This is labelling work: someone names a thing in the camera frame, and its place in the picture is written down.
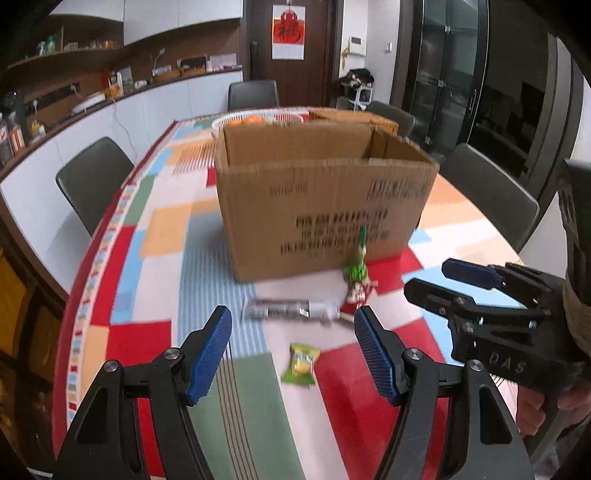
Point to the white flat kitchen appliance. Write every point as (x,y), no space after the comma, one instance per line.
(87,102)

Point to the brown cardboard box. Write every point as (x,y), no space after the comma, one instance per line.
(300,207)

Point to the dark open shelving unit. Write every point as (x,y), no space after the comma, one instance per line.
(27,332)

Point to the white desk lamp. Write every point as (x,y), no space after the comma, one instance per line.
(159,59)

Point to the dark coat pile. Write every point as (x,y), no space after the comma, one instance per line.
(358,77)

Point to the red and white door poster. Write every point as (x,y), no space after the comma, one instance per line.
(287,30)

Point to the white upper wall cabinet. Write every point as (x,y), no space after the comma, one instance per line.
(152,16)

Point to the white fruit basket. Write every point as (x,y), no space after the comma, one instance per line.
(231,119)

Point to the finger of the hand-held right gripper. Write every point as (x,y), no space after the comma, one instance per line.
(438,297)
(471,274)

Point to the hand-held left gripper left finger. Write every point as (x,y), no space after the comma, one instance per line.
(210,353)

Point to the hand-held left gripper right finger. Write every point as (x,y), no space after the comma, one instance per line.
(376,357)

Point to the person's right hand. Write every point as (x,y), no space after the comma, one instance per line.
(530,413)

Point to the dark glass door cabinet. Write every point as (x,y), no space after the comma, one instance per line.
(443,69)

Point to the yellow storage bin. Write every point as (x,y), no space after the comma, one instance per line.
(10,307)

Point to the long grey snack packet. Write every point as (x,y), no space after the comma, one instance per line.
(286,309)

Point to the dark red snack packet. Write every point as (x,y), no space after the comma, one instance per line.
(356,294)

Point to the small yellow-green snack packet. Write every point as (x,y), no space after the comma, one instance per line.
(301,364)

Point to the white counter cabinet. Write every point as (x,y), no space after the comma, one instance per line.
(171,101)

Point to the green twisted candy packet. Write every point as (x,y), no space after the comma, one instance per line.
(359,267)

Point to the white intercom panel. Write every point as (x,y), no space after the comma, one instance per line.
(355,45)

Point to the dark wooden door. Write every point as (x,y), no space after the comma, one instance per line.
(318,69)

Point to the wooden wall shelf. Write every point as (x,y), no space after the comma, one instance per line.
(64,53)

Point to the white stool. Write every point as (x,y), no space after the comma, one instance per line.
(361,98)

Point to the clear plastic bottle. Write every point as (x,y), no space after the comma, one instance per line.
(4,141)

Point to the orange fruit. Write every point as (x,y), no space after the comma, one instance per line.
(253,121)

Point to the grey dining chair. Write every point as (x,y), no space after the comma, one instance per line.
(253,94)
(392,116)
(489,198)
(94,182)

